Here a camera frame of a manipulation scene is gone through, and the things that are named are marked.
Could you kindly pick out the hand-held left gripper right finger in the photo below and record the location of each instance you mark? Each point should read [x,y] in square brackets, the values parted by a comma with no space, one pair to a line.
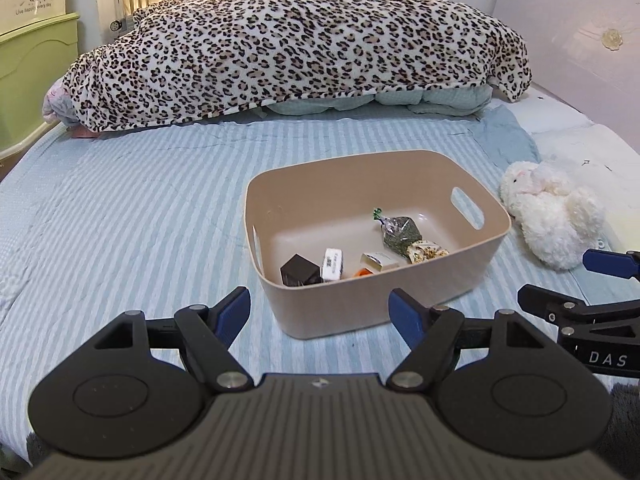
[406,317]

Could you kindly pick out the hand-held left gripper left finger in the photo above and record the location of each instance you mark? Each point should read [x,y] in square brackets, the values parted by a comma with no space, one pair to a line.
[232,312]

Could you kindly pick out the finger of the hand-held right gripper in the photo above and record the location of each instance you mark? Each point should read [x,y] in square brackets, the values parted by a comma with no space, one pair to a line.
[550,305]
[605,262]

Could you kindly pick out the beige plastic storage bin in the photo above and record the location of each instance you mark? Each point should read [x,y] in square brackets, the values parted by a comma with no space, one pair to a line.
[350,305]

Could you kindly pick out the white slim box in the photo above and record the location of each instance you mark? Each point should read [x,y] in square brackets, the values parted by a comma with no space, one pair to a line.
[380,261]

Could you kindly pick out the black square box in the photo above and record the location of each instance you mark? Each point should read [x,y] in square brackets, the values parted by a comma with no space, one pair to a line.
[299,270]

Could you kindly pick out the clear bag of dried herbs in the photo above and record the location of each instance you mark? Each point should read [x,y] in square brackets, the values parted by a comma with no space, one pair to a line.
[400,232]

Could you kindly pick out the blue white patterned box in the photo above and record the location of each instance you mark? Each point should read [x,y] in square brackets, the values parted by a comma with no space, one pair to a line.
[332,264]

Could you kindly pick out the person's right forearm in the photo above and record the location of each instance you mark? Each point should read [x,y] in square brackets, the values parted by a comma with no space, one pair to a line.
[622,420]

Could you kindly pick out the white plush toy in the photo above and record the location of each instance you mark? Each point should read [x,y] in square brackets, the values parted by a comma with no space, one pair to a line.
[550,215]

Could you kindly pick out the blue striped bedsheet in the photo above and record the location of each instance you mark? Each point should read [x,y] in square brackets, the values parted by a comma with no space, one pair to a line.
[125,220]

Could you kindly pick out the teal quilted comforter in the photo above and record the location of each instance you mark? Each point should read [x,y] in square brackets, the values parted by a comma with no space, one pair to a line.
[425,100]

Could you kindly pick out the white headboard with flower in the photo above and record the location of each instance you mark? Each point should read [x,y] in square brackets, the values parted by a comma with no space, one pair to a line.
[575,35]

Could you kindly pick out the pink cloth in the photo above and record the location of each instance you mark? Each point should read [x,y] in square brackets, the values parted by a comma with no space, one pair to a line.
[57,105]

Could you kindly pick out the leopard print blanket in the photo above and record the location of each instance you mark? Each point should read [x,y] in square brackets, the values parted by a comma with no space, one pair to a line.
[300,45]

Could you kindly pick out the green wooden cabinet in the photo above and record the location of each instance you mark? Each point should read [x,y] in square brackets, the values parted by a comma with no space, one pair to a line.
[30,85]

